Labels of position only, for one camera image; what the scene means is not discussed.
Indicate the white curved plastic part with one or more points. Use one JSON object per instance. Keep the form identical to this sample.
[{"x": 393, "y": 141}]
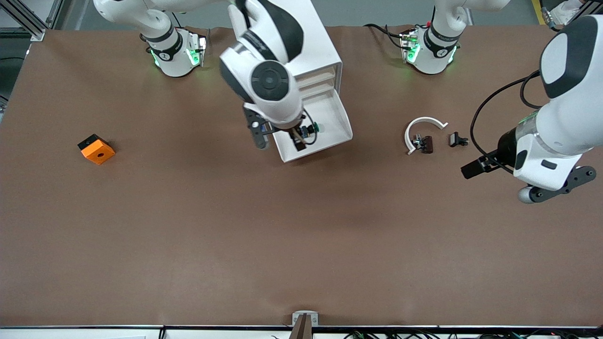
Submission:
[{"x": 426, "y": 120}]

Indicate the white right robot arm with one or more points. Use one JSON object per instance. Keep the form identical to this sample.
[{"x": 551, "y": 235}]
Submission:
[{"x": 271, "y": 82}]

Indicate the brown small electrical component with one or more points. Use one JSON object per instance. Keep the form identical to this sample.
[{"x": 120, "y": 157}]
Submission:
[{"x": 427, "y": 144}]

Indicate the black small clip part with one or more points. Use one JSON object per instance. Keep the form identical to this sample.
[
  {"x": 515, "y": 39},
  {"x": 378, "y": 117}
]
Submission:
[{"x": 456, "y": 140}]

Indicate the green push button switch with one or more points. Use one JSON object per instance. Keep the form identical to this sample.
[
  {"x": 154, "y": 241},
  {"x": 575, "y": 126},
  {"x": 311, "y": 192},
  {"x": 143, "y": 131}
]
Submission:
[{"x": 313, "y": 128}]

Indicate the white table edge rail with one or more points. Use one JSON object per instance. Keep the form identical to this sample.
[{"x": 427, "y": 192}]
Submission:
[{"x": 94, "y": 332}]

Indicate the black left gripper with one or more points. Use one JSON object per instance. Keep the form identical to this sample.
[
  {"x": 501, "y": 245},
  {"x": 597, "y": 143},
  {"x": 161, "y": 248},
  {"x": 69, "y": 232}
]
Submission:
[{"x": 505, "y": 148}]

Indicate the cream cabinet drawer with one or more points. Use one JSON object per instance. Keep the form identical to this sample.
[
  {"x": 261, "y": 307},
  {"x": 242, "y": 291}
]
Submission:
[
  {"x": 318, "y": 73},
  {"x": 319, "y": 84},
  {"x": 332, "y": 117}
]

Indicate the white drawer cabinet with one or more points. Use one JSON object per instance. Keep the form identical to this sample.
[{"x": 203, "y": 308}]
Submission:
[{"x": 320, "y": 42}]

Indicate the grey bracket with post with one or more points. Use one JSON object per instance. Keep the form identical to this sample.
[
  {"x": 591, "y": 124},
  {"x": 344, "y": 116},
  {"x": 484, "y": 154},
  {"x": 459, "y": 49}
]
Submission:
[{"x": 305, "y": 325}]

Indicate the orange and black block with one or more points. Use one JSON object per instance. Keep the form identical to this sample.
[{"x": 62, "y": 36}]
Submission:
[{"x": 99, "y": 153}]

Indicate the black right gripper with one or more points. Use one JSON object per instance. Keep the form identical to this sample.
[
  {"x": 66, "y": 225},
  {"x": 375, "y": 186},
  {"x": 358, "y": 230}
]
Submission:
[{"x": 296, "y": 136}]

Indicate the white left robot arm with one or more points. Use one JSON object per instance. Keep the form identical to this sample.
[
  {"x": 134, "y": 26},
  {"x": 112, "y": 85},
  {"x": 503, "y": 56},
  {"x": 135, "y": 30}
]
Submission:
[{"x": 565, "y": 127}]

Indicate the aluminium frame extrusion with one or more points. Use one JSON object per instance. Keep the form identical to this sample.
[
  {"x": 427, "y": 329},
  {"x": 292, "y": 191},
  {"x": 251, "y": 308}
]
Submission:
[
  {"x": 28, "y": 26},
  {"x": 591, "y": 9}
]

